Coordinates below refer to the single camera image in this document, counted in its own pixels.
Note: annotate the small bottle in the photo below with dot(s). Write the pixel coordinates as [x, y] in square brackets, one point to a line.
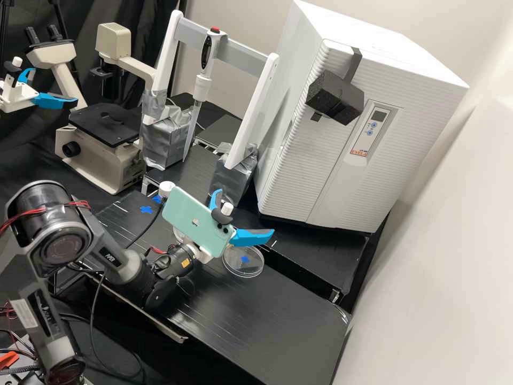
[166, 188]

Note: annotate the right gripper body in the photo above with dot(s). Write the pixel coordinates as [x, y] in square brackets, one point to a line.
[200, 252]

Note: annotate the blue bottle holder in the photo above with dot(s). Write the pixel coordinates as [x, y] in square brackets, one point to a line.
[158, 199]

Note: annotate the white incubator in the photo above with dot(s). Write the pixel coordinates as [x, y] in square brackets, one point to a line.
[308, 28]

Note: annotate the petri dish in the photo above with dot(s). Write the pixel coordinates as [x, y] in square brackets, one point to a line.
[242, 260]

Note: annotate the cream microscope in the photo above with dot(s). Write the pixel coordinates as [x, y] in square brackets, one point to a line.
[100, 156]

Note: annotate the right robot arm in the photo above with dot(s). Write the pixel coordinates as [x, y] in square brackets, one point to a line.
[60, 236]

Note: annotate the incubator door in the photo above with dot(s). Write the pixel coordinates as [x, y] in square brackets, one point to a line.
[320, 176]

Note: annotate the right wrist camera phone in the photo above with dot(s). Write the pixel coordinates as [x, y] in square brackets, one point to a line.
[192, 218]

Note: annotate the pipette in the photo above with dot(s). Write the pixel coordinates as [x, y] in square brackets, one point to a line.
[202, 84]

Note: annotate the white pipette stand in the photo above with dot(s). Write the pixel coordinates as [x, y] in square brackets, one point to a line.
[244, 120]

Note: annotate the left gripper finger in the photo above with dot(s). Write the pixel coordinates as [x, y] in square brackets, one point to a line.
[25, 76]
[54, 101]

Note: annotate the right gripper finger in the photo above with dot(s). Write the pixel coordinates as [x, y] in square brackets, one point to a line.
[214, 199]
[250, 238]

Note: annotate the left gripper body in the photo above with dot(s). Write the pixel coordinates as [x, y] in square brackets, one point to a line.
[16, 96]

